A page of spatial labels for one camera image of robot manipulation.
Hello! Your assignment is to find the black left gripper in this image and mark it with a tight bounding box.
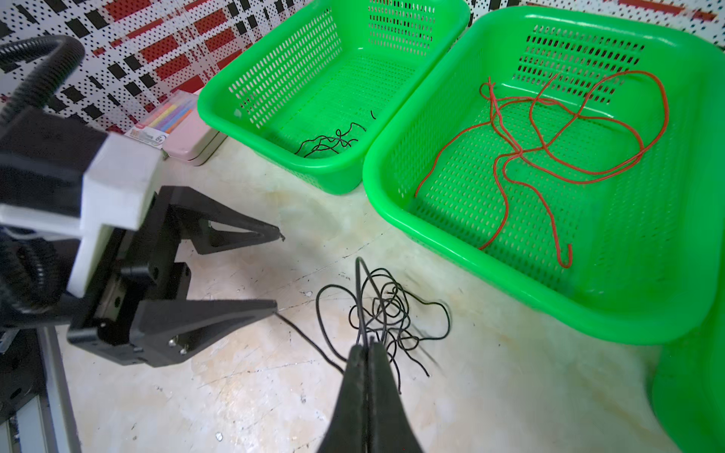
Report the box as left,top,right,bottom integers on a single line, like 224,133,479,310
67,186,284,367

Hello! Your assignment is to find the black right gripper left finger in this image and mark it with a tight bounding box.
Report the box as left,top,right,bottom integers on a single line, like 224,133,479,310
317,345,368,453

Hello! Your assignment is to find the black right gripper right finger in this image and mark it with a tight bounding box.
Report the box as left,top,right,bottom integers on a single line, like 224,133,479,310
367,342,423,452

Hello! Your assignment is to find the black thin cable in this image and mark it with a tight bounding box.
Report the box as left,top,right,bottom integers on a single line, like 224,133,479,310
293,108,378,159
274,256,452,394

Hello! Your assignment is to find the red thin cable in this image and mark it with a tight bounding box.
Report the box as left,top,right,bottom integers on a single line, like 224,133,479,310
412,69,670,270

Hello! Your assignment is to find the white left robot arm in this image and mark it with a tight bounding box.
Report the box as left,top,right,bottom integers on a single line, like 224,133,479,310
1,35,281,367

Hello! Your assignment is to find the pink eraser block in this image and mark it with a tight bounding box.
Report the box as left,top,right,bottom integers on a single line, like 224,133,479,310
162,109,227,166

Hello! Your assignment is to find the coloured marker pack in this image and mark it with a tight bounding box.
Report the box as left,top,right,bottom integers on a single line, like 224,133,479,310
126,91,198,149

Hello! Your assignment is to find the left green plastic basket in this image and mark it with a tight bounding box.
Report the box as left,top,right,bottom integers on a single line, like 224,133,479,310
198,1,469,196

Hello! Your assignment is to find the green plastic basket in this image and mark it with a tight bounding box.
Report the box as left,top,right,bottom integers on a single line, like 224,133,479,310
651,287,724,452
364,7,724,345
198,1,469,196

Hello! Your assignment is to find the right green plastic basket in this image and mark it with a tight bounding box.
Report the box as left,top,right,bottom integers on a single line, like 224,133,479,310
651,287,724,452

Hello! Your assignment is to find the middle green plastic basket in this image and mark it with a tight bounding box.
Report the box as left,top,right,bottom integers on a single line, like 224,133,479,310
364,7,724,345

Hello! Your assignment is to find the metal base rail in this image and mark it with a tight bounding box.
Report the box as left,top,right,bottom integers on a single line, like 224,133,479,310
1,327,81,452

